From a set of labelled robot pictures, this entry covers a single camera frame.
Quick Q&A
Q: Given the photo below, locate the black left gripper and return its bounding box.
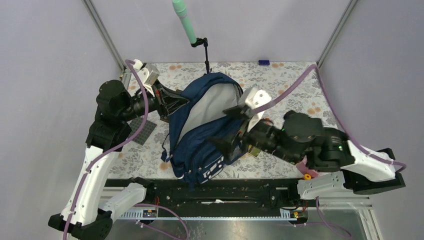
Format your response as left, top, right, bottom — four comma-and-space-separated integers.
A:
120, 78, 190, 122

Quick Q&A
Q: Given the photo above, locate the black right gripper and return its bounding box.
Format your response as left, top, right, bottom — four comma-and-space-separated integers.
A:
203, 103, 299, 164

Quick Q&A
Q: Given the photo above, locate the navy blue backpack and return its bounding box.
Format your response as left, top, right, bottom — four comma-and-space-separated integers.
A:
161, 72, 247, 191

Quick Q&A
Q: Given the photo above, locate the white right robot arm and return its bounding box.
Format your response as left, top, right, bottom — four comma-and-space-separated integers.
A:
208, 110, 406, 206

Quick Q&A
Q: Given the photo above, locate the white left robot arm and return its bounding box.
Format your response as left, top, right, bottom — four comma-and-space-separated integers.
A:
48, 80, 187, 240

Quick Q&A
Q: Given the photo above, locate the grey studded building baseplate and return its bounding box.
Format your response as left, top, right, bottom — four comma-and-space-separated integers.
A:
129, 117, 157, 146

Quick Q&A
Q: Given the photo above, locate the small purple block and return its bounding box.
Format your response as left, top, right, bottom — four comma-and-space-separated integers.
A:
258, 60, 270, 66

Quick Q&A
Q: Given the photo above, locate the pink tape roll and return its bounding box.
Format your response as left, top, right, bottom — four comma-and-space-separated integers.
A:
295, 158, 320, 178

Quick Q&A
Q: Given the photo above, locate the green microphone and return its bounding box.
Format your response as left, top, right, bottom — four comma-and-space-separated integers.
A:
172, 0, 197, 48

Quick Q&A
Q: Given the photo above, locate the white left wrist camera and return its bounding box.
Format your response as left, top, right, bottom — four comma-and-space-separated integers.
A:
133, 59, 160, 95

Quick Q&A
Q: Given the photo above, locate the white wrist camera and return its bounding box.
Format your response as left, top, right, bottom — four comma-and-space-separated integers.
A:
133, 59, 160, 95
237, 87, 272, 132

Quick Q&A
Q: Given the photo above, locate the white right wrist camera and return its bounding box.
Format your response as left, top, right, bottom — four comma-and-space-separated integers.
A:
237, 87, 272, 132

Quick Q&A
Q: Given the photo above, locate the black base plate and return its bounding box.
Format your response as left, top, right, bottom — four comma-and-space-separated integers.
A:
105, 177, 314, 218

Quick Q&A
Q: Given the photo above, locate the aluminium frame rail left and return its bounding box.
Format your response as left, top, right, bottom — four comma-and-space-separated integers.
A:
82, 0, 126, 81

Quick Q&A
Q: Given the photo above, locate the aluminium frame rail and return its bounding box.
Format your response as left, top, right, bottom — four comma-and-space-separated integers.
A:
82, 0, 126, 81
316, 0, 360, 68

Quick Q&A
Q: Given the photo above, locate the aluminium frame rail right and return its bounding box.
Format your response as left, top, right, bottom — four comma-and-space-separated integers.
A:
316, 0, 360, 68

